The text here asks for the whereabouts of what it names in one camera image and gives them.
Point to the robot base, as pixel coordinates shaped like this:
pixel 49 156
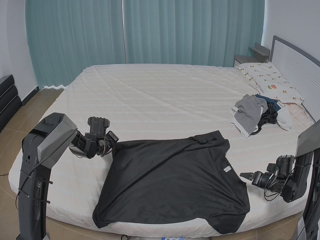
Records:
pixel 172 238

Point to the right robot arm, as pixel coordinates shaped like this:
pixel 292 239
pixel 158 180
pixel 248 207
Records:
pixel 300 174

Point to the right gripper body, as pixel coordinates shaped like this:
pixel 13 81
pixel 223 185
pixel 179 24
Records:
pixel 262 180

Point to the white printed pillow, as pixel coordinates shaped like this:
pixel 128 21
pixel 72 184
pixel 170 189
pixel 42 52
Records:
pixel 272 81

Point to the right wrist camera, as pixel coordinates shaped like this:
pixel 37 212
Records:
pixel 272 168

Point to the black garment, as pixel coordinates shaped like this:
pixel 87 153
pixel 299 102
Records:
pixel 270 115

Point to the black T-shirt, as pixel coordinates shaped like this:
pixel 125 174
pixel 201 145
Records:
pixel 170 179

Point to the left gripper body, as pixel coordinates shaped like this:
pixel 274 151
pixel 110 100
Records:
pixel 108 147

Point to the grey and white shorts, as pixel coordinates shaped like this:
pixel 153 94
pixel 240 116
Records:
pixel 247 114

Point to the bed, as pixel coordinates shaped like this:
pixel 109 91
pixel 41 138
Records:
pixel 150 96

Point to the grey bedside table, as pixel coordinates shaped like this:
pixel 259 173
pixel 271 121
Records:
pixel 245 59

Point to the blue-green curtain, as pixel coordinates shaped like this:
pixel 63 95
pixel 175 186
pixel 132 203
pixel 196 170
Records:
pixel 75 34
pixel 187 24

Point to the black chest of drawers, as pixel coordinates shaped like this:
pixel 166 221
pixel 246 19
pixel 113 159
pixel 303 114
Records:
pixel 8 99

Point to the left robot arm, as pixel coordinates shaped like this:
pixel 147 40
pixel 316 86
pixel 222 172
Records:
pixel 53 136

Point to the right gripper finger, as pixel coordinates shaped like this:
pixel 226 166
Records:
pixel 247 176

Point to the dark blue garment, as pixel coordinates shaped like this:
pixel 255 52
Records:
pixel 265 98

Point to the white garment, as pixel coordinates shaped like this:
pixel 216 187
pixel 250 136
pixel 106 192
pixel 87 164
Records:
pixel 285 120

